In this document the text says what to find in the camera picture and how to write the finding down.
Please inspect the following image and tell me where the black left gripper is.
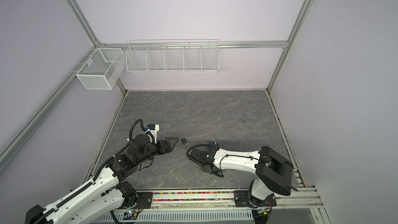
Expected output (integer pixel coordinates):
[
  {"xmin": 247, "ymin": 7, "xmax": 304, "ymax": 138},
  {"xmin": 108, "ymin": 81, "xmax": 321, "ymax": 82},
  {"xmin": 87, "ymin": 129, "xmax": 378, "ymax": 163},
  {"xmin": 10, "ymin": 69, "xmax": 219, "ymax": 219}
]
[{"xmin": 137, "ymin": 137, "xmax": 179, "ymax": 165}]

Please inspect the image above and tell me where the small black padlock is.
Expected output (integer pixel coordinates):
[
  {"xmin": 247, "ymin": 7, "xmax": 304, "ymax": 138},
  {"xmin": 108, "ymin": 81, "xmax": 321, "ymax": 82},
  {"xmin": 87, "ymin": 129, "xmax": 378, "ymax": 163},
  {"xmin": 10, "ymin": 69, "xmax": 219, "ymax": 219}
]
[{"xmin": 180, "ymin": 136, "xmax": 190, "ymax": 144}]

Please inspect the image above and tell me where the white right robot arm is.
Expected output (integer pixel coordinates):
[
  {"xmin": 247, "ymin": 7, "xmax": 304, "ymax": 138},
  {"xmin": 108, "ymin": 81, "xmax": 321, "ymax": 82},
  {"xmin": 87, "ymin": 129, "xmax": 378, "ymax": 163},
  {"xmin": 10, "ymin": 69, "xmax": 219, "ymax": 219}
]
[{"xmin": 186, "ymin": 142, "xmax": 295, "ymax": 208}]

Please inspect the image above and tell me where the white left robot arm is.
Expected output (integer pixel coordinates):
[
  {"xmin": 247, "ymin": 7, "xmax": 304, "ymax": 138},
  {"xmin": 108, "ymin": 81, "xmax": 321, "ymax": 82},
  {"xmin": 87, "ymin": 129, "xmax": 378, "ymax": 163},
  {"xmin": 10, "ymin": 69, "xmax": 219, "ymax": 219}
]
[{"xmin": 25, "ymin": 119, "xmax": 179, "ymax": 224}]

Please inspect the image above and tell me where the white mesh box basket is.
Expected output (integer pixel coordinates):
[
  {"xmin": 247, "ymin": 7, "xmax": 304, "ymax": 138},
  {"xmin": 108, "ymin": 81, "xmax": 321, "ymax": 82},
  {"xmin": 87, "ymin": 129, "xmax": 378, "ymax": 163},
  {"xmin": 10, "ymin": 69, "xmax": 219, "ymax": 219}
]
[{"xmin": 76, "ymin": 48, "xmax": 126, "ymax": 90}]

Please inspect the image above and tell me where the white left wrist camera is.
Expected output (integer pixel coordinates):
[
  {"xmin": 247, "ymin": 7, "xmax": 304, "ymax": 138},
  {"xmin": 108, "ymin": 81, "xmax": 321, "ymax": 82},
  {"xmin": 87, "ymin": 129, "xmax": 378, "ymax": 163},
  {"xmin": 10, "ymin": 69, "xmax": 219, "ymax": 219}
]
[{"xmin": 144, "ymin": 123, "xmax": 160, "ymax": 135}]

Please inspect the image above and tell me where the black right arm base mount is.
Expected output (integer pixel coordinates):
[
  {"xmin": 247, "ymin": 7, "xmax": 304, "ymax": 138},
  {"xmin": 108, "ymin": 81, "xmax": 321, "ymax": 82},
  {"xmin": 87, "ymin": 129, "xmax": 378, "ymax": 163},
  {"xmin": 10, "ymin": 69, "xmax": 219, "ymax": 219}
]
[{"xmin": 233, "ymin": 190, "xmax": 277, "ymax": 208}]

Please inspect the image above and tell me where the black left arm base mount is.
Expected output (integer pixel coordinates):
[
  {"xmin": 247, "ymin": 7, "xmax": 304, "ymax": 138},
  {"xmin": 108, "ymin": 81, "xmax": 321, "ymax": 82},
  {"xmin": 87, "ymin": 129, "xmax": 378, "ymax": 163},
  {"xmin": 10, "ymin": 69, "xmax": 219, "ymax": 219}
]
[{"xmin": 123, "ymin": 191, "xmax": 153, "ymax": 209}]

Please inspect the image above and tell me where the white ventilated cable duct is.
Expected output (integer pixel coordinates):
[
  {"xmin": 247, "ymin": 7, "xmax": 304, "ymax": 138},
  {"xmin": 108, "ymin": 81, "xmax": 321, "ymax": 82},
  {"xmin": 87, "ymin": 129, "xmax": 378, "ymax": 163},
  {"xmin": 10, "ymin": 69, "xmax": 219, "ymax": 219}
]
[{"xmin": 69, "ymin": 209, "xmax": 255, "ymax": 224}]

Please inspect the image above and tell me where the white wire wall basket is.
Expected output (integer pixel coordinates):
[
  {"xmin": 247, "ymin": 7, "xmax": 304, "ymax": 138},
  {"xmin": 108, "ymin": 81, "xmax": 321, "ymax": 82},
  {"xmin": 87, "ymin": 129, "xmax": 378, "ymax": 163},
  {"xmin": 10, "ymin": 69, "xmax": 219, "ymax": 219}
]
[{"xmin": 125, "ymin": 39, "xmax": 220, "ymax": 73}]

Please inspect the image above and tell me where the aluminium front mounting rail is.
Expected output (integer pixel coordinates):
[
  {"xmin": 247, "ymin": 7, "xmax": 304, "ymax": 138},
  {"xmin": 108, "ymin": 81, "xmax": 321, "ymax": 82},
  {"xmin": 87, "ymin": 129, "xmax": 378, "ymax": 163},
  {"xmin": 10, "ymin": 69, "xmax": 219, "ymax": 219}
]
[{"xmin": 62, "ymin": 186, "xmax": 324, "ymax": 212}]

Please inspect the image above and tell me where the aluminium frame corner post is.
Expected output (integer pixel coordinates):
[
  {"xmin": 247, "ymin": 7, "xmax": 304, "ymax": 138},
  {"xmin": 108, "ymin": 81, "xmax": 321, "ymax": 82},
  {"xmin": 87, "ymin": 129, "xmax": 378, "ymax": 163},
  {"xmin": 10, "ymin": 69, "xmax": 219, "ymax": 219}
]
[{"xmin": 63, "ymin": 0, "xmax": 102, "ymax": 47}]

